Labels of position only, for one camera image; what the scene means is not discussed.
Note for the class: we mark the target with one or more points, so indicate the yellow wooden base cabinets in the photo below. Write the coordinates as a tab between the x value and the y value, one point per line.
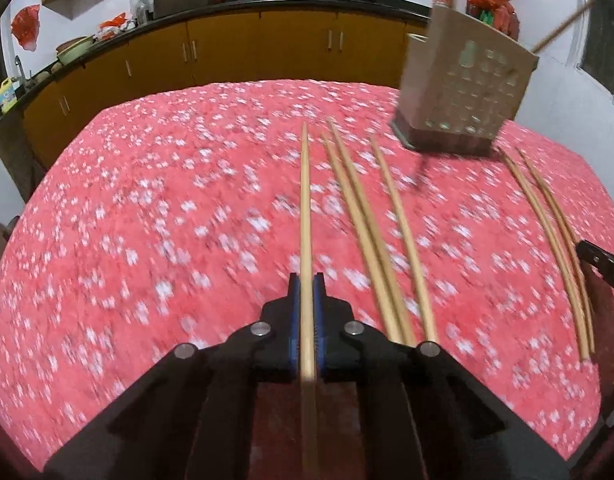
227	45

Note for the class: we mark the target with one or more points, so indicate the green box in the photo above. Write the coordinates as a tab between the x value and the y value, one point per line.
485	17

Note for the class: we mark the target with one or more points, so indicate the clear plastic bag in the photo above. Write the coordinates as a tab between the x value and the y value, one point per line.
142	7

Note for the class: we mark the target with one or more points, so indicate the red and white bag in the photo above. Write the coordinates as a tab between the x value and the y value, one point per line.
114	27

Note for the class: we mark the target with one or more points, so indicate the green bowl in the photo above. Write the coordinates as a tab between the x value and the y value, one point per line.
74	50

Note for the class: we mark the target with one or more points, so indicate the red hanging bag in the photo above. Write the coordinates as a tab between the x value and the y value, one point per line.
26	27

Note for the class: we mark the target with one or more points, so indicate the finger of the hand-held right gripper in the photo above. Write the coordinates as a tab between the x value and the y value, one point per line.
604	265

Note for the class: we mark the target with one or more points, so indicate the red floral tablecloth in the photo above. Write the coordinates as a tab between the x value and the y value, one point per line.
162	210

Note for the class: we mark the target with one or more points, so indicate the window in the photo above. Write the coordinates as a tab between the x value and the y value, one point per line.
604	50

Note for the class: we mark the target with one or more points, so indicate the beige perforated utensil holder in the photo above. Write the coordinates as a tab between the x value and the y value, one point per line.
437	60

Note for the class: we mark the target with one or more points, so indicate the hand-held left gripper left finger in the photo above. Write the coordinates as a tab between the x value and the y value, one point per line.
294	310

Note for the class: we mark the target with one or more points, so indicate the metal faucet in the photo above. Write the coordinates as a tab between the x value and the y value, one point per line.
21	72

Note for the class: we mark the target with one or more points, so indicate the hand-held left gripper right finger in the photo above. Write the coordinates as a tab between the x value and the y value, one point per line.
319	310

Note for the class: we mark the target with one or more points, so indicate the yellow detergent bottle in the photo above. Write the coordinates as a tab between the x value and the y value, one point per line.
7	96

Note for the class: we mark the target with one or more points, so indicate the red box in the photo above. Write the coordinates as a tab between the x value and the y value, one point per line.
507	22

